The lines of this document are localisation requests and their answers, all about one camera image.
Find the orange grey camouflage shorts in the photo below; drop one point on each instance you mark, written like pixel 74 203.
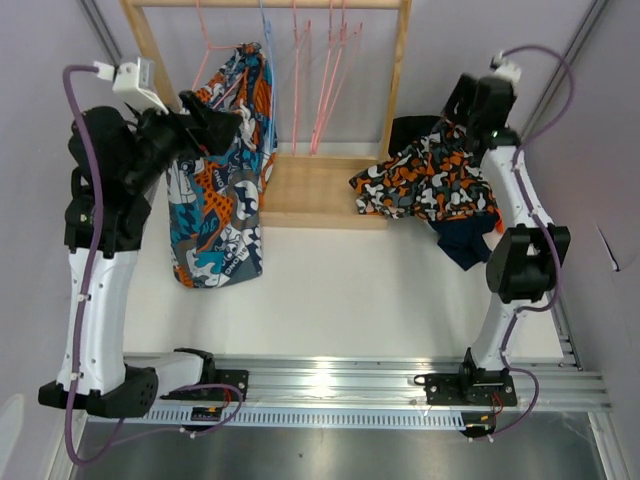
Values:
pixel 434 179

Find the wooden clothes rack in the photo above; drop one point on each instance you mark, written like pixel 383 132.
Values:
pixel 306 191

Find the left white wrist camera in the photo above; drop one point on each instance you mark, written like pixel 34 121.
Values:
pixel 132 83

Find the aluminium mounting rail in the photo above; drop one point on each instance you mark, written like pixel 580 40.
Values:
pixel 360 383

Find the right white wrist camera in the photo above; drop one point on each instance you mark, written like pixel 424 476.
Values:
pixel 505 69

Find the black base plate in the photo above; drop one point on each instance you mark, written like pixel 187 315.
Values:
pixel 456 389
pixel 217 385

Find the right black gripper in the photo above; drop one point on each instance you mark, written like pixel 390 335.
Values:
pixel 463 93

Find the navy blue shorts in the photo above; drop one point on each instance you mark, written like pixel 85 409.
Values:
pixel 462 240

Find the black shorts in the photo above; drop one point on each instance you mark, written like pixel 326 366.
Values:
pixel 417 136

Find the slotted cable duct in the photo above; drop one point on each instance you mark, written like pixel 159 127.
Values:
pixel 411 419

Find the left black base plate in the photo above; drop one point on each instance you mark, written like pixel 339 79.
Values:
pixel 217 385

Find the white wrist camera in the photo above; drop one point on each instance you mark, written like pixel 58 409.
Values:
pixel 132 83
pixel 505 69

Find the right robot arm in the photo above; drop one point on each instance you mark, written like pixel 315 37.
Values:
pixel 526 262

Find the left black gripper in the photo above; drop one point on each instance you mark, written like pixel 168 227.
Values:
pixel 212 136

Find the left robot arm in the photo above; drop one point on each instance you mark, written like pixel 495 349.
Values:
pixel 118 163

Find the blue wire hanger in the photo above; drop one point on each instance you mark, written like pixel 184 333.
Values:
pixel 268 36

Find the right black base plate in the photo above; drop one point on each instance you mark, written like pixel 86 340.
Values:
pixel 456 389

